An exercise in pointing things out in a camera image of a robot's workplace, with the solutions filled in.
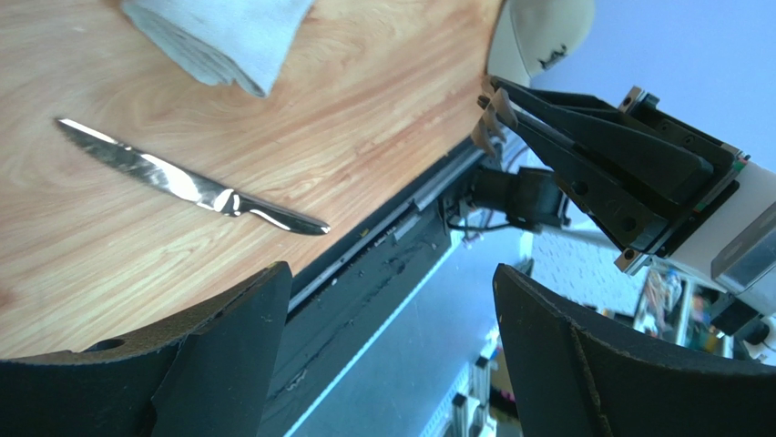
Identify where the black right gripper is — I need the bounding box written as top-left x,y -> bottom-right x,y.
489,76 -> 776,365

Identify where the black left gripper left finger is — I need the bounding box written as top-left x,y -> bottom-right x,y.
1,262 -> 292,436

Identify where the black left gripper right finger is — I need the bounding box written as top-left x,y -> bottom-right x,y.
493,264 -> 775,436

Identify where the silver table knife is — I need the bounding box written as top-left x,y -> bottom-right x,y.
56,117 -> 331,236

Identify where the beige cloth napkin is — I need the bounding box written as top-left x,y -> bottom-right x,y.
121,0 -> 313,98

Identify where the beige baseball cap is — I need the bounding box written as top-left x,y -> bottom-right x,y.
485,0 -> 596,86

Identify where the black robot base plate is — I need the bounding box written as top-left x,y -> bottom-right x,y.
258,141 -> 485,436

